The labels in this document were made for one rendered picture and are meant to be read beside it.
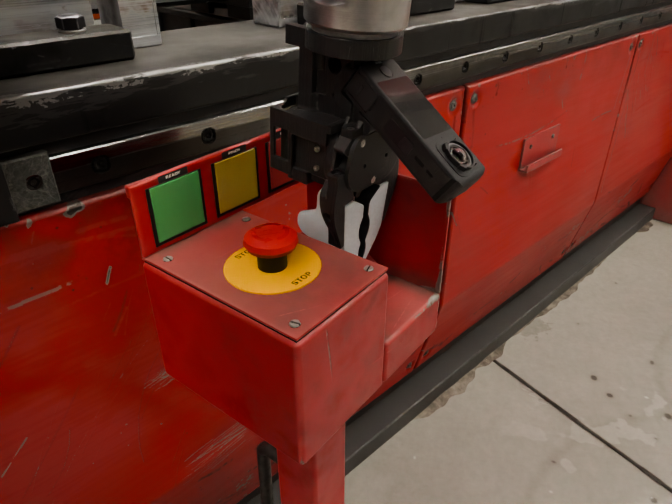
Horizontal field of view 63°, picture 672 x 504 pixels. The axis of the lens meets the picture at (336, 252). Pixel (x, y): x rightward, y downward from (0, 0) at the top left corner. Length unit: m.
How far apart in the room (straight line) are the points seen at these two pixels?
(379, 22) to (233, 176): 0.18
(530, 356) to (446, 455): 0.43
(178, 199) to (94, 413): 0.35
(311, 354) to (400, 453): 0.94
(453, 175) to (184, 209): 0.21
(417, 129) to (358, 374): 0.19
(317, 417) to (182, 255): 0.16
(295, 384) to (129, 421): 0.41
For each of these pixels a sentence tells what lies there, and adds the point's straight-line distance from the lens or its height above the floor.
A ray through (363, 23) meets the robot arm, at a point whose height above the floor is 0.94.
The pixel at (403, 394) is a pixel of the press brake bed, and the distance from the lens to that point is 1.34.
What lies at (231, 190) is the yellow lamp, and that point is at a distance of 0.47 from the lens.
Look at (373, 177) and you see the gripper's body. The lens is 0.44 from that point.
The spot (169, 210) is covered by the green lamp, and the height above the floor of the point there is 0.81.
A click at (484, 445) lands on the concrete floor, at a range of 1.34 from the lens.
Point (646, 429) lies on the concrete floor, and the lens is 1.50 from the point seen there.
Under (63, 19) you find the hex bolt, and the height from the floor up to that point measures 0.92.
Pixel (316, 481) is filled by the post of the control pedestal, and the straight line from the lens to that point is 0.59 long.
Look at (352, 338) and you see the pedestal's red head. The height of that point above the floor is 0.74.
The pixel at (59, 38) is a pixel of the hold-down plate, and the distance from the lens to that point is 0.62.
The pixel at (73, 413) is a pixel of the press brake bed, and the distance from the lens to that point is 0.70.
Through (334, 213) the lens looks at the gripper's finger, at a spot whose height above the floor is 0.81.
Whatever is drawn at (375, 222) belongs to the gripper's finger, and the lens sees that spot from 0.48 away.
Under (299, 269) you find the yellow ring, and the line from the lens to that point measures 0.40.
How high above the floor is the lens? 1.00
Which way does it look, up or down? 31 degrees down
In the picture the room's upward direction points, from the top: straight up
